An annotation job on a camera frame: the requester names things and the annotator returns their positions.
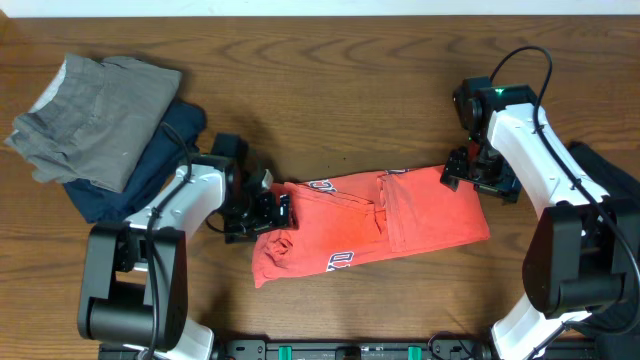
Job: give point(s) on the grey folded garment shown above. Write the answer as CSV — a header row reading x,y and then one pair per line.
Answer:
x,y
94,120

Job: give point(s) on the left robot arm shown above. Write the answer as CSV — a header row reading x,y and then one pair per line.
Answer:
x,y
134,289

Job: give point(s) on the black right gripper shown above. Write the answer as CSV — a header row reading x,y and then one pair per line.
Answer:
x,y
506,185

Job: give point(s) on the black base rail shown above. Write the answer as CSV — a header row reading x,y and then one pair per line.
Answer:
x,y
442,346

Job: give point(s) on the red t-shirt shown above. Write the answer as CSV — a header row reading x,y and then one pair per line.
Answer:
x,y
361,218

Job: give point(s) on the navy folded garment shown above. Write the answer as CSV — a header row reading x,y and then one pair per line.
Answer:
x,y
156,164

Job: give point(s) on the black garment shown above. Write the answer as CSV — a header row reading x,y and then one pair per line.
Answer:
x,y
618,184

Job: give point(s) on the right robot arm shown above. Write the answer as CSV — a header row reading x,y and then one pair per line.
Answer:
x,y
582,259

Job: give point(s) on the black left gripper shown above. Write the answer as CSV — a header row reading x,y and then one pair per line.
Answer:
x,y
266,221

